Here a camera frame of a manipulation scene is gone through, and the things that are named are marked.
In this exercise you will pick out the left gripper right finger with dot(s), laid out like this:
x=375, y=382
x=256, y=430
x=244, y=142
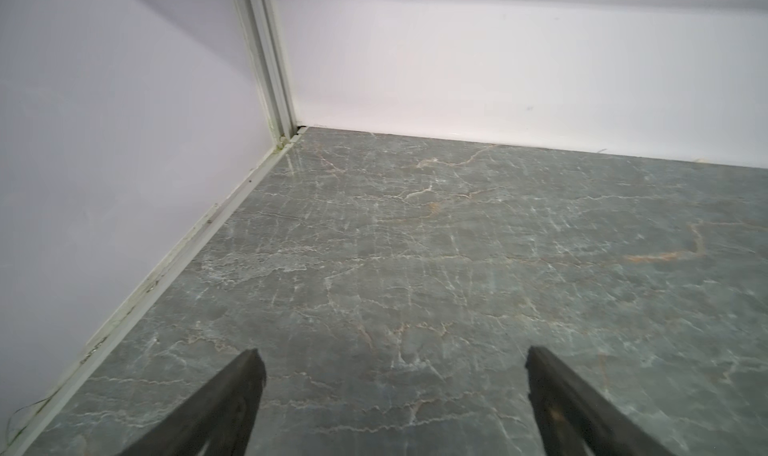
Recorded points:
x=575, y=419

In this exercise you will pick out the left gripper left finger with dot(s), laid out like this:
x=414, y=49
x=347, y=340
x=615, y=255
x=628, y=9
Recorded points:
x=218, y=419

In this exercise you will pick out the aluminium frame profiles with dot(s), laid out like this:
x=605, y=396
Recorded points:
x=129, y=130

